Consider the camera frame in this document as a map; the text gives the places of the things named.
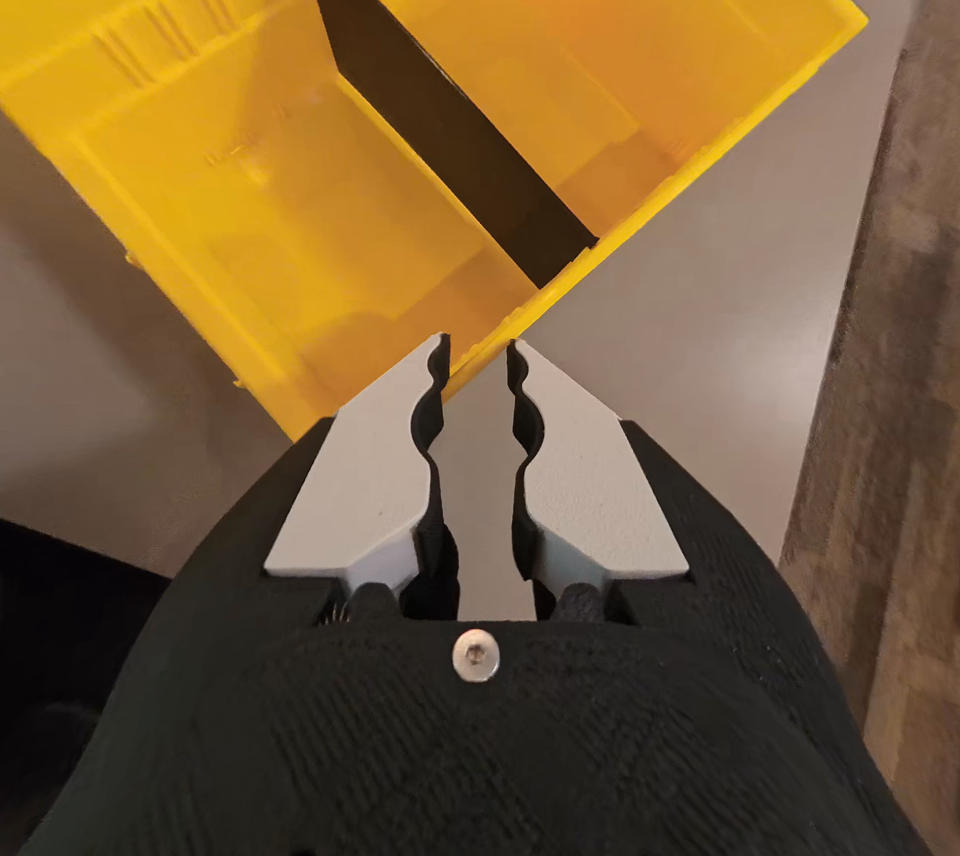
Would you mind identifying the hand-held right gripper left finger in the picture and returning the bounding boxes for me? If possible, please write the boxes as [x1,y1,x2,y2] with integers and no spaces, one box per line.
[262,333,462,621]

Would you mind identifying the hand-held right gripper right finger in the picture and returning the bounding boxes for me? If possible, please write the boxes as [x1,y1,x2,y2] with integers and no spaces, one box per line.
[506,337,691,621]

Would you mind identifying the yellow plastic bin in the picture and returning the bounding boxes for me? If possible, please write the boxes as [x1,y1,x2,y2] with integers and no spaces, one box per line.
[0,0,870,443]

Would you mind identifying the person's legs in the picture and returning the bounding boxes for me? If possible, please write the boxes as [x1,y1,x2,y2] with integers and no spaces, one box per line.
[0,517,175,856]

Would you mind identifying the black bin divider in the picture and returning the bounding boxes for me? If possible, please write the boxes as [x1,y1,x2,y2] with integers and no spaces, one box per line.
[283,0,603,290]

